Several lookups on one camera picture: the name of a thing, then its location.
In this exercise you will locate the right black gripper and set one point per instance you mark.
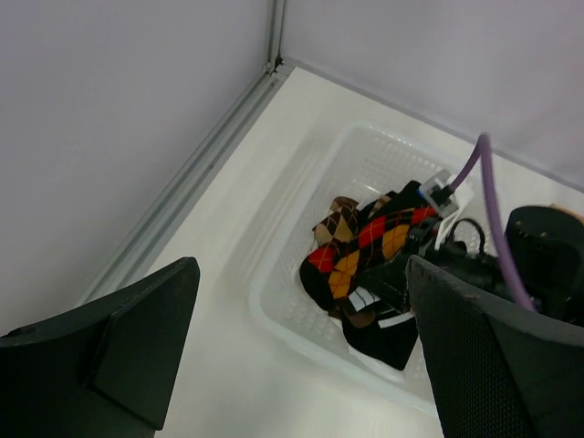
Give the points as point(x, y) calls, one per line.
point(478, 269)

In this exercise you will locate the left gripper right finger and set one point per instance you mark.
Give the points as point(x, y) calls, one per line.
point(496, 369)

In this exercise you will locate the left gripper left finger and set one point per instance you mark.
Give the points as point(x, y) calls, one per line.
point(104, 369)

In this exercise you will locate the brown striped sock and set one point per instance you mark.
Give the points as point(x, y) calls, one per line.
point(358, 320)

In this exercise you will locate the black grey blue sock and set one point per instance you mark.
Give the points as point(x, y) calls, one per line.
point(383, 283)

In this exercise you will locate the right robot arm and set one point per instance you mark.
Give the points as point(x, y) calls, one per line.
point(546, 245)

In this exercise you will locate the black white sock in bin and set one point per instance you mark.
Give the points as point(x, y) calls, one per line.
point(390, 339)

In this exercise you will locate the brown argyle sock in bin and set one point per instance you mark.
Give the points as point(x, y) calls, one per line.
point(346, 217)

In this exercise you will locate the white plastic bin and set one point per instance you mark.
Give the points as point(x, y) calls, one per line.
point(361, 162)

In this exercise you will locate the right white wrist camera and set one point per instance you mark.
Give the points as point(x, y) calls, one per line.
point(449, 203)

